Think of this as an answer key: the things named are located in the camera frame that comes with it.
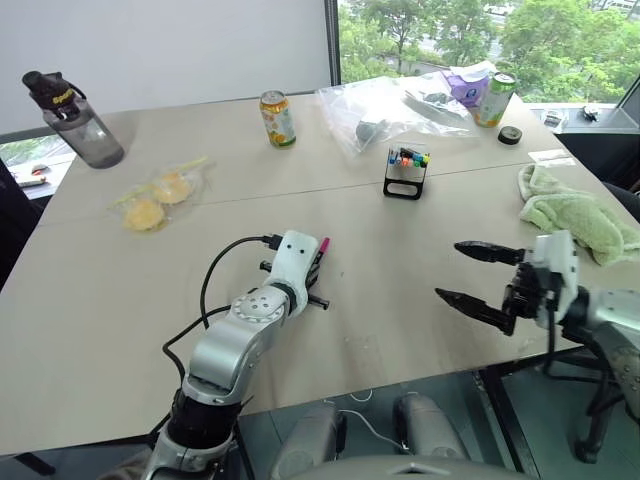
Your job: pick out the purple tissue pack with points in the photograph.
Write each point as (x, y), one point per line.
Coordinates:
(467, 90)

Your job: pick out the small clear plastic strip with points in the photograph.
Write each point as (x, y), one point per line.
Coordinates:
(550, 155)

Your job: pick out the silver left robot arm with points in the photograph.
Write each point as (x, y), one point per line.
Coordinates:
(225, 345)

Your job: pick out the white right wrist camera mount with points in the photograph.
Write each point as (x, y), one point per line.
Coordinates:
(557, 270)

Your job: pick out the grey water bottle black lid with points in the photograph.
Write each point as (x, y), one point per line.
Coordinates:
(85, 132)

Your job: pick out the grey robot left leg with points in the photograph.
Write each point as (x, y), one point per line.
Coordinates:
(307, 442)

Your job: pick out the yellow bun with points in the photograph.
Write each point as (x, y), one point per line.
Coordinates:
(172, 187)
(143, 216)

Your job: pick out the black stand leg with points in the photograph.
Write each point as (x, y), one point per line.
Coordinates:
(600, 415)

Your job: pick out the grey robot leg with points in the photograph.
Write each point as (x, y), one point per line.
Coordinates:
(430, 425)
(307, 442)

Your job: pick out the pink capped black pen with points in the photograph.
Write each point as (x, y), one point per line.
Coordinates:
(324, 245)

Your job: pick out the green towel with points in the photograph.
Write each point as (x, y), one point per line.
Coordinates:
(575, 210)

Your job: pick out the black table leg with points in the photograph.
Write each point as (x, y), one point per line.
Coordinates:
(510, 430)

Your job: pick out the dark grey bagged object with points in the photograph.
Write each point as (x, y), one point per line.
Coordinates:
(370, 132)

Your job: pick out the orange drink can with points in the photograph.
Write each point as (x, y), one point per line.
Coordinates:
(278, 120)

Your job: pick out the black marker holder stand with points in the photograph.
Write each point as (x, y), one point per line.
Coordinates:
(402, 185)

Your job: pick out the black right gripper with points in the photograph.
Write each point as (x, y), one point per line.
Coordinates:
(527, 295)

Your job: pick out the small box on sill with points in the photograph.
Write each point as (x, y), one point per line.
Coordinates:
(554, 118)

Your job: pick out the small dark sill object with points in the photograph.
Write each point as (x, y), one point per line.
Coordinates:
(591, 112)

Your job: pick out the large clear plastic bag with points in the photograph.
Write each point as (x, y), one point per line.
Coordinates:
(400, 117)

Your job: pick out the black tape roll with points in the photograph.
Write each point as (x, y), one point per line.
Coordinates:
(509, 135)

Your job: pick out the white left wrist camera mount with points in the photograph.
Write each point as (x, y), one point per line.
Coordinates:
(295, 265)

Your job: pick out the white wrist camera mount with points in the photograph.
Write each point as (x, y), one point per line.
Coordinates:
(295, 265)
(557, 270)

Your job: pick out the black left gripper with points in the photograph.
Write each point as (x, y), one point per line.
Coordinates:
(316, 299)

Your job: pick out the dark window pillar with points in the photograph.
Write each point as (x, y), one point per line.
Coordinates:
(333, 40)

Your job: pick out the green drink can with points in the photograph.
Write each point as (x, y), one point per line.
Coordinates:
(492, 100)

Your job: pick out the grey robot right leg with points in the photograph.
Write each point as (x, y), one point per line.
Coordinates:
(430, 425)

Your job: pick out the grey robot torso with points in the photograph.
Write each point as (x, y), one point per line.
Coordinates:
(415, 469)

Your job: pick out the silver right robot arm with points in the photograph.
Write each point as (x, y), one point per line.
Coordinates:
(612, 320)

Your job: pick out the clear bag of buns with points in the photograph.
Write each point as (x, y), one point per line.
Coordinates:
(155, 200)

